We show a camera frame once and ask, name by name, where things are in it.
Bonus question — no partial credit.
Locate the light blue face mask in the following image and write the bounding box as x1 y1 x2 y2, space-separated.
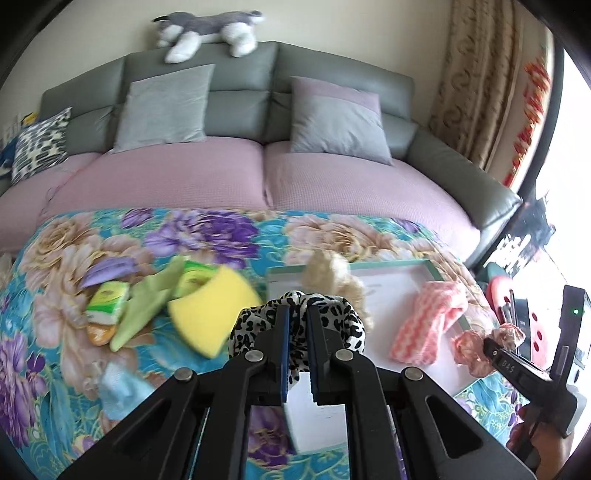
97 362 155 421

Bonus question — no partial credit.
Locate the pink fabric scrunchie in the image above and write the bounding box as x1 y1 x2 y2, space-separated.
451 322 527 377

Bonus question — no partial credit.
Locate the pink white fuzzy sock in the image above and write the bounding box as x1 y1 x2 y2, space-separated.
389 281 468 366

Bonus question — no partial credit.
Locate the yellow sponge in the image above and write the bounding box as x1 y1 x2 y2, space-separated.
167 266 263 359

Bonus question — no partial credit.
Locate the green microfiber cloth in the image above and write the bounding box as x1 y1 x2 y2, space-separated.
109 256 185 352

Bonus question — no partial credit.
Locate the leopard print scrunchie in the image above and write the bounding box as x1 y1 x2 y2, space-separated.
228 290 367 388

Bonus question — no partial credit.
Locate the small green tissue pack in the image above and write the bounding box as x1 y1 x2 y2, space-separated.
172 260 216 299

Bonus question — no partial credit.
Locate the purple wet wipes pack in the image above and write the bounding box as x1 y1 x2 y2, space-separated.
79 257 139 289

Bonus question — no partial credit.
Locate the cream lace scrunchie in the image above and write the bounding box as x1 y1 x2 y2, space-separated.
301 250 375 331

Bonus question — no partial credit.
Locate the person hand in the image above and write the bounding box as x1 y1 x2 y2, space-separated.
506 405 573 479

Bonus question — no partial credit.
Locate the smartphone on stool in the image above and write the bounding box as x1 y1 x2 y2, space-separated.
501 290 531 358

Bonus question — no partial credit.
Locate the floral blue tablecloth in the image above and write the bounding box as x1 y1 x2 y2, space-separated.
0 207 532 480

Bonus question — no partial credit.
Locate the red plastic stool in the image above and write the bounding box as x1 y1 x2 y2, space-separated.
485 275 547 369

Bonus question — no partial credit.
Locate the orange sachet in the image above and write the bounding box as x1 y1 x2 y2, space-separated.
86 323 118 347

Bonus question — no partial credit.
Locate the teal white shallow box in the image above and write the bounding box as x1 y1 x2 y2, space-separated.
283 260 477 455

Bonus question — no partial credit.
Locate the pink sofa seat cover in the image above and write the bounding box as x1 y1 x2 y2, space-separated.
1 137 481 260

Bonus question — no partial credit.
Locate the red hanging decoration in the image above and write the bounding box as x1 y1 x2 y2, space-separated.
503 56 552 188

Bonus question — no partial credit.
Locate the patterned brown curtain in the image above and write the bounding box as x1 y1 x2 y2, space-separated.
428 1 526 172

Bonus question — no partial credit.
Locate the black white patterned cushion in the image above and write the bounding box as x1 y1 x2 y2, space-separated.
11 107 72 185

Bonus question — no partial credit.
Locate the blue cushion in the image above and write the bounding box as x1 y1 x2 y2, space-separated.
0 136 19 179

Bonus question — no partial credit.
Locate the grey cushion left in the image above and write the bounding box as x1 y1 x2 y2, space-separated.
113 64 214 153

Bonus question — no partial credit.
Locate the grey pink cushion right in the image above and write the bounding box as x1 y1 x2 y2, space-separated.
290 76 392 164

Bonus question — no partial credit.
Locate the grey sofa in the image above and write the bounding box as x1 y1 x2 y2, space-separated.
0 41 523 269

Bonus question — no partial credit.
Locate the grey white plush dog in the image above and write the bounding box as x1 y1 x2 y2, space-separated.
152 10 266 64

